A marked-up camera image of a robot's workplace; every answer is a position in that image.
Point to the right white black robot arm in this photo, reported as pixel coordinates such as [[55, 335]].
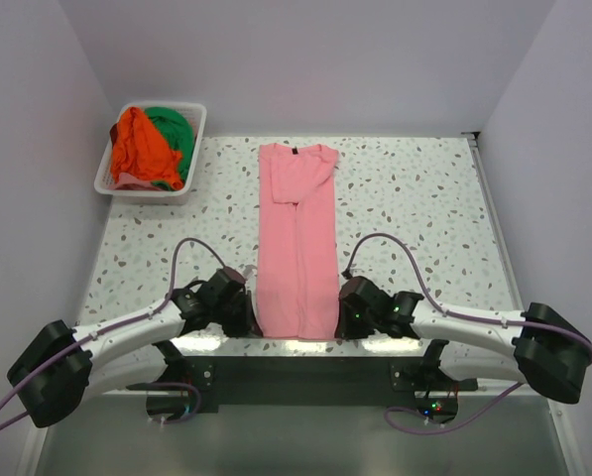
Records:
[[535, 346]]

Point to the dark red garment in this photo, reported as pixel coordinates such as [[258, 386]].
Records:
[[113, 133]]

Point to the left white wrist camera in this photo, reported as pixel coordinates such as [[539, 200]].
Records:
[[249, 273]]

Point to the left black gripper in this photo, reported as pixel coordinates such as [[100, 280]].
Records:
[[247, 325]]

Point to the aluminium frame rail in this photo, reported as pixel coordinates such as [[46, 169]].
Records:
[[473, 144]]

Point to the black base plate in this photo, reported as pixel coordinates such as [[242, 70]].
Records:
[[299, 382]]

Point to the green t shirt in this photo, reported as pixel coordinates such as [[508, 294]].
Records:
[[171, 143]]

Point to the pink t shirt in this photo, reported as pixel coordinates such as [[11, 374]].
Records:
[[297, 271]]

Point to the orange t shirt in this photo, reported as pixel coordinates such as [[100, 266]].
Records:
[[128, 156]]

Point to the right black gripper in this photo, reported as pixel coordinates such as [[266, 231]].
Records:
[[344, 329]]

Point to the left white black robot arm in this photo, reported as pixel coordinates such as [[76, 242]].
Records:
[[64, 366]]

